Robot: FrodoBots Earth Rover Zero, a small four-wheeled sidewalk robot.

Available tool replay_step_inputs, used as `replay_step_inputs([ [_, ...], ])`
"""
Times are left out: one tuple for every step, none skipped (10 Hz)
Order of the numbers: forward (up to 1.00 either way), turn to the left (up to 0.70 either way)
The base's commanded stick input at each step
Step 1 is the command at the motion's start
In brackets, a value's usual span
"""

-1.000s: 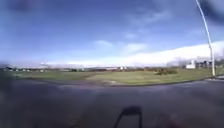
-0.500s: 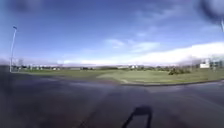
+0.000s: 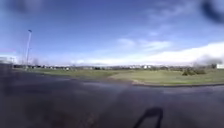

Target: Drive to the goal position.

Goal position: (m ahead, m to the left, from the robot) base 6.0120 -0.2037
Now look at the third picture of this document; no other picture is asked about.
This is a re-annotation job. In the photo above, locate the pale kerb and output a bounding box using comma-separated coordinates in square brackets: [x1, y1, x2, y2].
[131, 79, 224, 89]

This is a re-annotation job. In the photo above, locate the dark grey asphalt road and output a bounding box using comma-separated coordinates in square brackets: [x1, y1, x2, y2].
[0, 68, 224, 128]

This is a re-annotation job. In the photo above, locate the flat green grass field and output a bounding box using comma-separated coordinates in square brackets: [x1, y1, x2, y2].
[13, 67, 120, 80]

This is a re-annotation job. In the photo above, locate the sloping green grass field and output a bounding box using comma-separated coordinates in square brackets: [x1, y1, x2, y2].
[108, 68, 224, 86]

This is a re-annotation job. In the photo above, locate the clump of dark bushes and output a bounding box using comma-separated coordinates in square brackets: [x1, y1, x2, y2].
[181, 68, 208, 77]

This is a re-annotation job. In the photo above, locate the tall street lamp pole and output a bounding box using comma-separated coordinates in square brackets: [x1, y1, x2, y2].
[24, 29, 34, 71]

